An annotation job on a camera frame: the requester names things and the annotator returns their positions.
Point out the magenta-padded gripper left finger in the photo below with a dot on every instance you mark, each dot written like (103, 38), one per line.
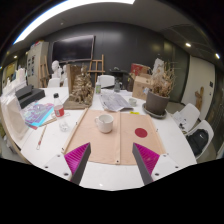
(75, 158)

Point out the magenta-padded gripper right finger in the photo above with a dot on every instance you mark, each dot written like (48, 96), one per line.
(148, 159)

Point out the flat round red coaster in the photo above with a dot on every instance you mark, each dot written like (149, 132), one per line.
(141, 132)

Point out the thin wooden paintbrush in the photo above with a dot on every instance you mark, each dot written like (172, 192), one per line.
(41, 136)

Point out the white ceramic mug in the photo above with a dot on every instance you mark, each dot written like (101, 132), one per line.
(105, 124)

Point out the small yellow tag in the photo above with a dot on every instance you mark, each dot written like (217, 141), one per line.
(134, 112)

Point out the white papers on chair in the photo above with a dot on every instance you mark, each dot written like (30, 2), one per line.
(180, 120)

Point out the black backpack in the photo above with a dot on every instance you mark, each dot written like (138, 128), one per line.
(197, 141)

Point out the dried plant in grey pot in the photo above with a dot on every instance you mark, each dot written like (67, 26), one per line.
(156, 101)

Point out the small white cup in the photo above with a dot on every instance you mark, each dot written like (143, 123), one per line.
(132, 102)

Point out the white plastic chair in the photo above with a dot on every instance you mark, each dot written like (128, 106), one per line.
(191, 113)
(206, 128)
(106, 80)
(53, 82)

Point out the grey printed newspaper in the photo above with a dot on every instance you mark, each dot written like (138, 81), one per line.
(113, 101)

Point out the golden brown carved sculpture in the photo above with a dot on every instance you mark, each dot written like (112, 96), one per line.
(81, 88)

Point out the brown cardboard box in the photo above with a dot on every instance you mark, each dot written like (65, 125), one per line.
(140, 87)

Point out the green-labelled white spray bottle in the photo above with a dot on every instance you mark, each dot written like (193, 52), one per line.
(98, 87)

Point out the black flat box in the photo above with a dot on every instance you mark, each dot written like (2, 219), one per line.
(30, 96)

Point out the small white plaster statue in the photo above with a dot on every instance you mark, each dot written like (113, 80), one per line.
(64, 74)

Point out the red box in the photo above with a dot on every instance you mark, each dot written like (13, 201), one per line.
(138, 68)

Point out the wooden easel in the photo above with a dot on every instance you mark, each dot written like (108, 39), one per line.
(44, 71)
(96, 66)

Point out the white plaster bust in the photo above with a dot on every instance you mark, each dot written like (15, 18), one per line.
(55, 68)

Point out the black round side table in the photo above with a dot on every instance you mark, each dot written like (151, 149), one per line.
(119, 71)

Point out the white cabinet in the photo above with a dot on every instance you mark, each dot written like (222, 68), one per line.
(35, 63)

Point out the round ceiling spotlight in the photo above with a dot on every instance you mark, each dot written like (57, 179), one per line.
(188, 44)
(217, 56)

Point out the long ceiling light panel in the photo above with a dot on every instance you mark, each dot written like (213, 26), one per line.
(66, 8)

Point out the wooden wall figure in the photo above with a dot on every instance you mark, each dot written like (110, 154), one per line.
(199, 98)

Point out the black wall screen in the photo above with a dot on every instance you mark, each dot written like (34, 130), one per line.
(73, 48)

